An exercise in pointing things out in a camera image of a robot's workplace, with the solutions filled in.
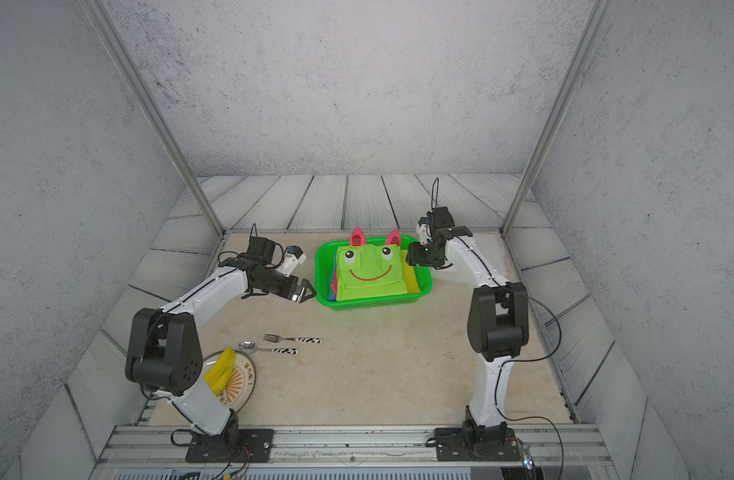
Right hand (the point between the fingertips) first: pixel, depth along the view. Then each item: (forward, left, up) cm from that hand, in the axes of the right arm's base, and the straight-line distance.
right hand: (415, 257), depth 95 cm
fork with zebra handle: (-22, +34, -13) cm, 42 cm away
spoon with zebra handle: (-25, +49, -11) cm, 56 cm away
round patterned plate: (-34, +49, -12) cm, 61 cm away
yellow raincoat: (-4, +1, -9) cm, 9 cm away
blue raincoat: (-7, +27, -10) cm, 30 cm away
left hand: (-10, +33, -2) cm, 35 cm away
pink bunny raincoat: (+13, +19, -5) cm, 24 cm away
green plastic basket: (+7, +30, -5) cm, 31 cm away
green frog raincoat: (0, +15, -6) cm, 17 cm away
